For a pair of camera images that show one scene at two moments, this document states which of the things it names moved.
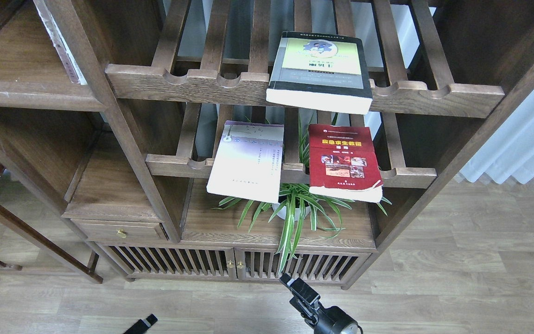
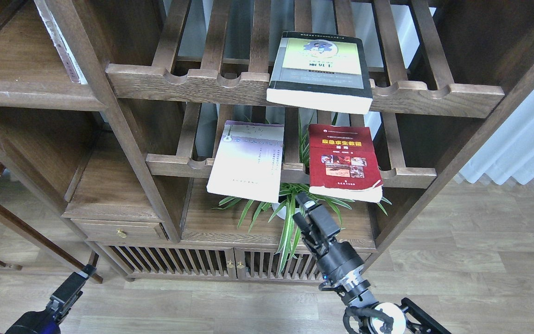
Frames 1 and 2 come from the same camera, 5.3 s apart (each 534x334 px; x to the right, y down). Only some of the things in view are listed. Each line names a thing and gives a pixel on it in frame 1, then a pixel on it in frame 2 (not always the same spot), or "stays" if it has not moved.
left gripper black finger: (141, 326) to (70, 292)
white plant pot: (283, 212) stays
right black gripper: (330, 320) to (340, 264)
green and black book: (323, 71) stays
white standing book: (75, 75) stays
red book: (344, 163) stays
